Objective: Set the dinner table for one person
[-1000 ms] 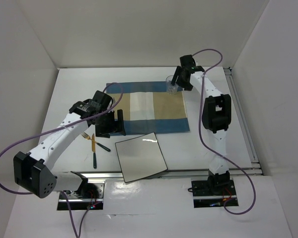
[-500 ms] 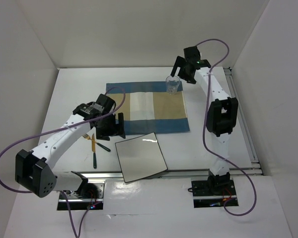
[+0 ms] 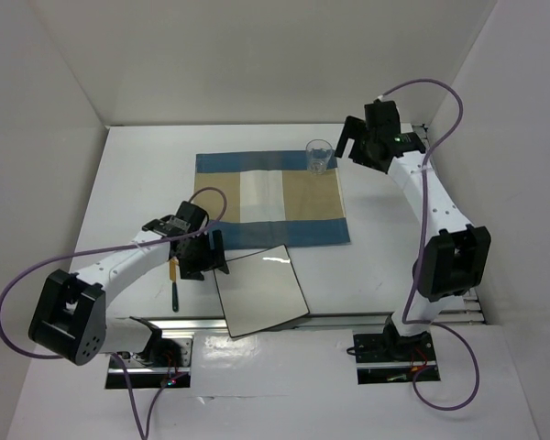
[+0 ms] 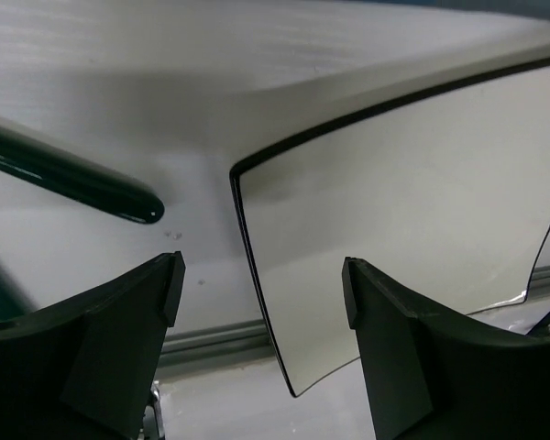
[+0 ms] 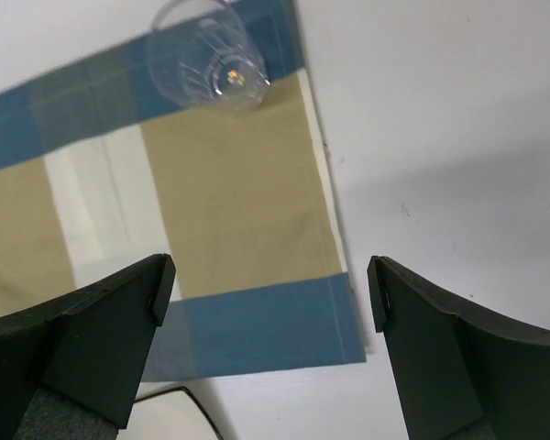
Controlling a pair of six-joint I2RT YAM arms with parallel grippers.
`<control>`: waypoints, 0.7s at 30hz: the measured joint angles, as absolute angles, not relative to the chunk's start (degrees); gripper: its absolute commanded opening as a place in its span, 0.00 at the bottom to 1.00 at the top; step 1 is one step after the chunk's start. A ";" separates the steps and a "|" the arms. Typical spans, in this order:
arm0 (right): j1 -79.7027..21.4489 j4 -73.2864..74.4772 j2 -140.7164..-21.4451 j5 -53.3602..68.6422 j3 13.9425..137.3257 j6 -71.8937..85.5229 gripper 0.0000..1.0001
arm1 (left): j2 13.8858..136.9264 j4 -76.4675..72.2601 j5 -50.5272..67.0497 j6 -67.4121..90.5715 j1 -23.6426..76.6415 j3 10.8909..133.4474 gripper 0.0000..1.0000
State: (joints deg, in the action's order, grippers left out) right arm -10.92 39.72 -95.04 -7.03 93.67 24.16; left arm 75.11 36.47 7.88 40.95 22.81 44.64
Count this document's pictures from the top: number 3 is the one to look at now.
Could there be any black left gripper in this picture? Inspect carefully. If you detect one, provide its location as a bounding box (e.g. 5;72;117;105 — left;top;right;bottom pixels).
176;228;228;281

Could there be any clear plastic cup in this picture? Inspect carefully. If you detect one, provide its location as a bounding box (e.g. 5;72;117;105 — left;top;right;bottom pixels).
305;139;334;175

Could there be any blue beige striped placemat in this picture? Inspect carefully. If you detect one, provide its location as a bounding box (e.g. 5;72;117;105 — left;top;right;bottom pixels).
194;150;350;250

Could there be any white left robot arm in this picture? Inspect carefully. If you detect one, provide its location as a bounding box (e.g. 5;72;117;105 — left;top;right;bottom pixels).
28;202;229;366

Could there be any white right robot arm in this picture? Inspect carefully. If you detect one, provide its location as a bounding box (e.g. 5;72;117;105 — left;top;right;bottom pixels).
335;99;491;360

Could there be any white square plate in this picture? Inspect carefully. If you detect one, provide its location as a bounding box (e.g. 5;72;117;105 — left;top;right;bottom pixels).
214;245;309;338

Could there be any gold knife green handle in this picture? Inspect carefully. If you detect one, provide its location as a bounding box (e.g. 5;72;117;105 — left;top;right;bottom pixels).
169;258;180;313

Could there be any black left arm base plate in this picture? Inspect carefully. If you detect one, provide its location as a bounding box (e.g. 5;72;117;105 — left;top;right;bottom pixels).
118;335;193;390

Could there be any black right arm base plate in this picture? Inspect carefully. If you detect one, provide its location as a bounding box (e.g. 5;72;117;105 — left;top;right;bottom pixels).
346;333;441;385

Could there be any aluminium front rail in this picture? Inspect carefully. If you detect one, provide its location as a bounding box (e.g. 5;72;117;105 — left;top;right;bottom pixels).
53;311;487;334

